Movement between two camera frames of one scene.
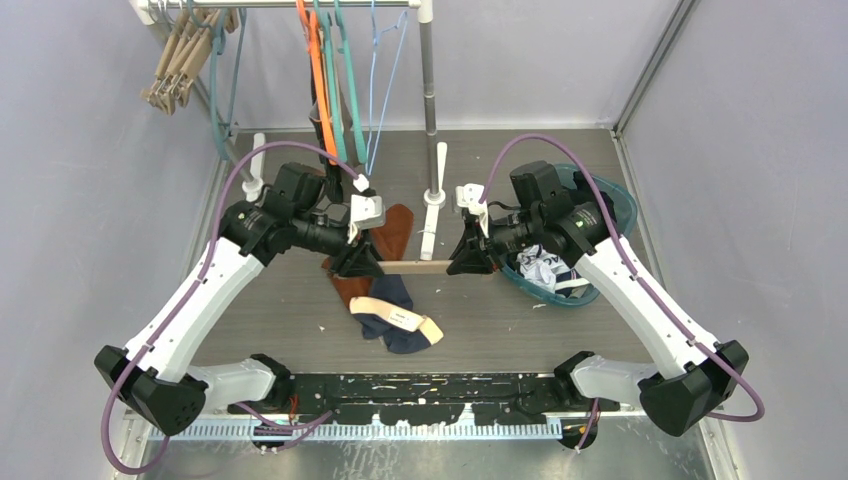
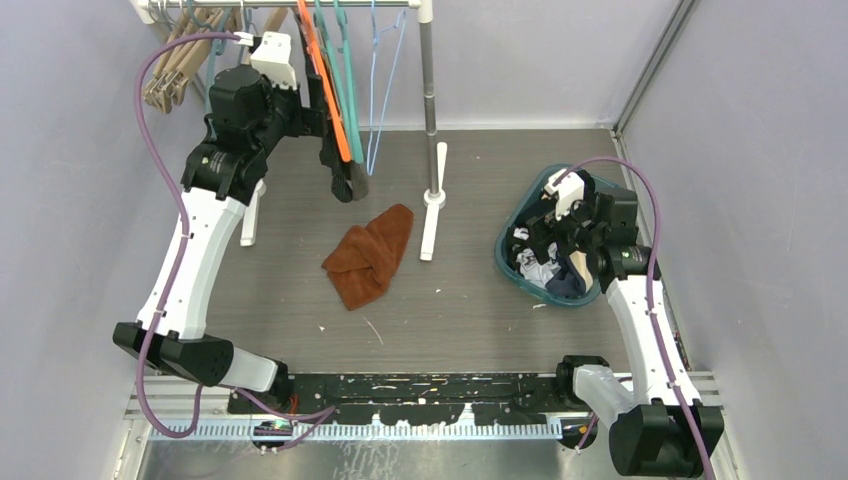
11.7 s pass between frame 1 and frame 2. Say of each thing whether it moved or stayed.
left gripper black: moved
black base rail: stayed
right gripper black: moved
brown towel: stayed
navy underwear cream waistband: moved
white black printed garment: stayed
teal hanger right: stayed
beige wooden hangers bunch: stayed
